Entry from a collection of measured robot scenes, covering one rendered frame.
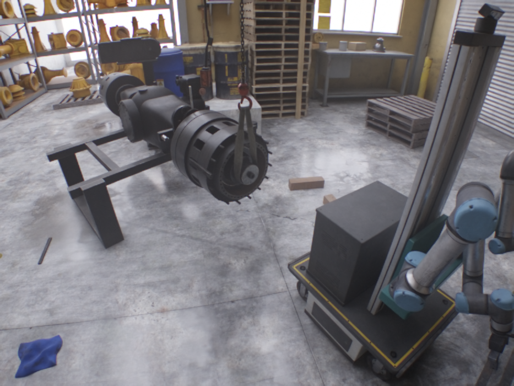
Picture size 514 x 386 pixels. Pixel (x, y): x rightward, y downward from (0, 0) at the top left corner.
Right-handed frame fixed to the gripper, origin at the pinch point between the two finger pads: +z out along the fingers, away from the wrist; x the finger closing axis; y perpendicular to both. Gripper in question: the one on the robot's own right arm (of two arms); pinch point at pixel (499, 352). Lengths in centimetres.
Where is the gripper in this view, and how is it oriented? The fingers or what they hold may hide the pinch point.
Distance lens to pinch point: 149.1
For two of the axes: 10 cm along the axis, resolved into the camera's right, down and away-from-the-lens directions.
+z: 3.5, 8.8, 3.2
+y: -5.6, -0.7, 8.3
